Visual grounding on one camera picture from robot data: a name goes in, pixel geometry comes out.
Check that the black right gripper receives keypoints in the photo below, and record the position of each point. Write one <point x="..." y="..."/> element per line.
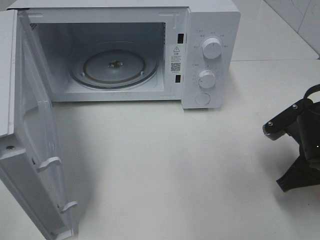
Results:
<point x="305" y="130"/>

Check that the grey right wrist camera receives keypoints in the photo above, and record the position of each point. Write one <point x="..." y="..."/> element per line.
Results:
<point x="285" y="123"/>

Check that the white microwave door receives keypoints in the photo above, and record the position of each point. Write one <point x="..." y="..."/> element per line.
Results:
<point x="31" y="166"/>

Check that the glass microwave turntable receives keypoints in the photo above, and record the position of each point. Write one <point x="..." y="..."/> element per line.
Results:
<point x="113" y="65"/>

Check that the white microwave oven body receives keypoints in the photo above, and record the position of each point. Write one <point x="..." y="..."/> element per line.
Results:
<point x="175" y="29"/>

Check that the round white door button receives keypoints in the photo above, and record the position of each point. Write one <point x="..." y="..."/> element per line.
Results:
<point x="202" y="99"/>

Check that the white microwave knob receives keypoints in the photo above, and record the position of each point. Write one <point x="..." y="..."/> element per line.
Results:
<point x="212" y="47"/>
<point x="207" y="79"/>

